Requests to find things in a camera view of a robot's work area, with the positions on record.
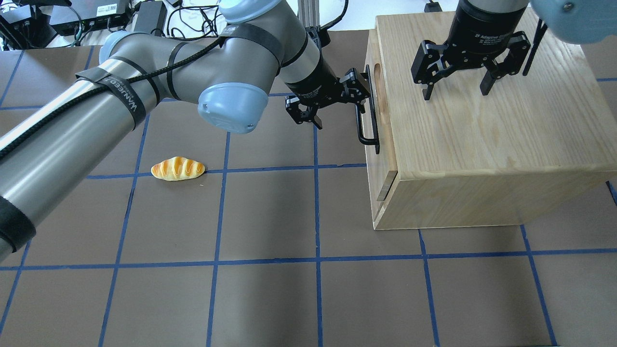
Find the black drawer handle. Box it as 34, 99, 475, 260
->
355, 64, 381, 155

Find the wooden drawer cabinet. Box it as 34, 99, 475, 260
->
370, 12, 617, 230

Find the yellow toy bread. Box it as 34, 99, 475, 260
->
150, 156, 206, 181

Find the brown paper table mat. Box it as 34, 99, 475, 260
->
0, 29, 617, 347

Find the black power adapter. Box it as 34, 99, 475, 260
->
132, 0, 167, 37

